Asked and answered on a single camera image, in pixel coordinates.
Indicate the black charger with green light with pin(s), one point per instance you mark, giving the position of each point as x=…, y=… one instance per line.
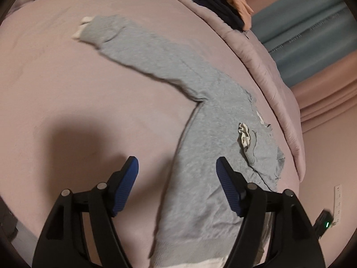
x=323, y=223

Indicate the pink bed sheet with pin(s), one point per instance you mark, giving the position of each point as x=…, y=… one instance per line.
x=92, y=103

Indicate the orange garment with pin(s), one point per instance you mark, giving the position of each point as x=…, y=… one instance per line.
x=237, y=0

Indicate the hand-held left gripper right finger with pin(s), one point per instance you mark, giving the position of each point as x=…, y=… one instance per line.
x=227, y=185

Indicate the grey knit sweater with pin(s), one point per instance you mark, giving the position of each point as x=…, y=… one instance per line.
x=200, y=134

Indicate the dark navy garment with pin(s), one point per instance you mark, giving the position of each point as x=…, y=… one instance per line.
x=220, y=5

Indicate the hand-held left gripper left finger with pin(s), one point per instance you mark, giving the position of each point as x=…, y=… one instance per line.
x=126, y=184

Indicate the white power strip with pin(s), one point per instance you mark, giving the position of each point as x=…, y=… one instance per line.
x=338, y=203

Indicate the teal curtain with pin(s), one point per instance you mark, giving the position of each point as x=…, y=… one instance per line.
x=306, y=30

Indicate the pink quilted comforter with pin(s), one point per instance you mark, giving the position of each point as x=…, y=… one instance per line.
x=259, y=69

